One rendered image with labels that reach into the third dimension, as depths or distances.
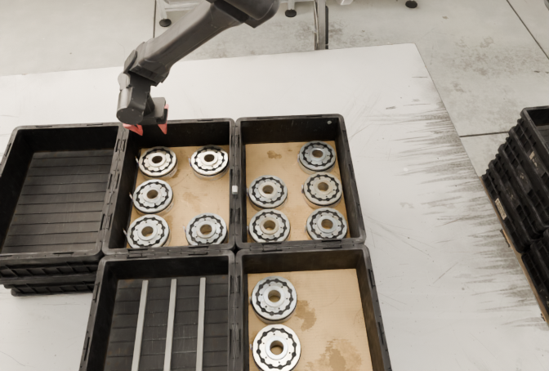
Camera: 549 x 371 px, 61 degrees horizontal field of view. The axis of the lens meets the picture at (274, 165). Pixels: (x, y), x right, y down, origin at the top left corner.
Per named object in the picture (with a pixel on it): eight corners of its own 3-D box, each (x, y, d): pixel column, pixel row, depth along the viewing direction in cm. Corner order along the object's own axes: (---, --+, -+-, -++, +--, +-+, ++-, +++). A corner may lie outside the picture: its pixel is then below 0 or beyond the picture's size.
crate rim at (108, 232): (127, 127, 128) (125, 121, 126) (235, 122, 129) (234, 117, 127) (103, 260, 104) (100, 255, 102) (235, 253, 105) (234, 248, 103)
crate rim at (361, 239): (235, 122, 129) (234, 117, 127) (341, 118, 130) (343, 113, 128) (235, 253, 105) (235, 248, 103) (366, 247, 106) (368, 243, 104)
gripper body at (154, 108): (164, 121, 112) (156, 100, 106) (122, 123, 113) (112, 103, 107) (167, 101, 116) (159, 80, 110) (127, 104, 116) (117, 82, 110)
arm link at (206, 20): (283, -12, 74) (227, -49, 68) (277, 19, 73) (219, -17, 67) (167, 66, 108) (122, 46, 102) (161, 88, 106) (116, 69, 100)
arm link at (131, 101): (171, 62, 104) (135, 46, 99) (169, 100, 98) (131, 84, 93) (146, 93, 111) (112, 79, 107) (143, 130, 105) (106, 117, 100)
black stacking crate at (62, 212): (33, 153, 135) (15, 127, 126) (135, 149, 136) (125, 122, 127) (-10, 282, 111) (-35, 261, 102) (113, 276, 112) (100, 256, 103)
